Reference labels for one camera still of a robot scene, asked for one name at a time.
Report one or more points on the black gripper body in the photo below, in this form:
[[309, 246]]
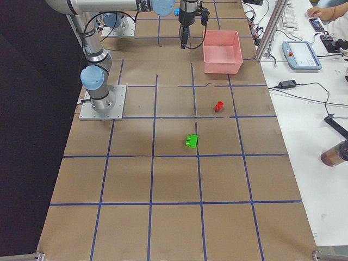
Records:
[[186, 16]]

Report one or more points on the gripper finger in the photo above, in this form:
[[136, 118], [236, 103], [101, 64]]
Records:
[[184, 35]]

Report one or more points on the blue toy block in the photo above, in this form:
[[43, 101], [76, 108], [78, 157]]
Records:
[[176, 12]]

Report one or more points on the green toy block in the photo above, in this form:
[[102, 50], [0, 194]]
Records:
[[191, 141]]

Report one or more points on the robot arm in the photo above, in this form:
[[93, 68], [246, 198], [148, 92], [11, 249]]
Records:
[[115, 21], [94, 77]]

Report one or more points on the pink plastic box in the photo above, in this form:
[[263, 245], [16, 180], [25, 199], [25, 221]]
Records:
[[222, 52]]

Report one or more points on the person hand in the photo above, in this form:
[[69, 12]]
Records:
[[322, 13]]

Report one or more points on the red toy block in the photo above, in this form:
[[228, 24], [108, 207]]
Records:
[[219, 106]]

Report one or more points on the white keyboard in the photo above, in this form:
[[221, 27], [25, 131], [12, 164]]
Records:
[[288, 18]]

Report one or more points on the black power adapter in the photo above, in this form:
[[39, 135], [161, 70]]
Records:
[[286, 84]]

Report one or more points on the blue teach pendant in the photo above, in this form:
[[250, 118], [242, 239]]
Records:
[[300, 55]]

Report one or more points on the black smartphone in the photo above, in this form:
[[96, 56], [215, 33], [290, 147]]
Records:
[[317, 24]]

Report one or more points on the brown drink bottle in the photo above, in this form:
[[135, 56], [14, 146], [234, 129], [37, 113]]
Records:
[[335, 155]]

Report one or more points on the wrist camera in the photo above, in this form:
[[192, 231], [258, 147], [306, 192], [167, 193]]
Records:
[[204, 16]]

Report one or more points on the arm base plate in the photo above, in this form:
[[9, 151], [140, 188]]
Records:
[[128, 33], [109, 108]]

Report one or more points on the aluminium frame post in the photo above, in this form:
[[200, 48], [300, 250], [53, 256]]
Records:
[[264, 48]]

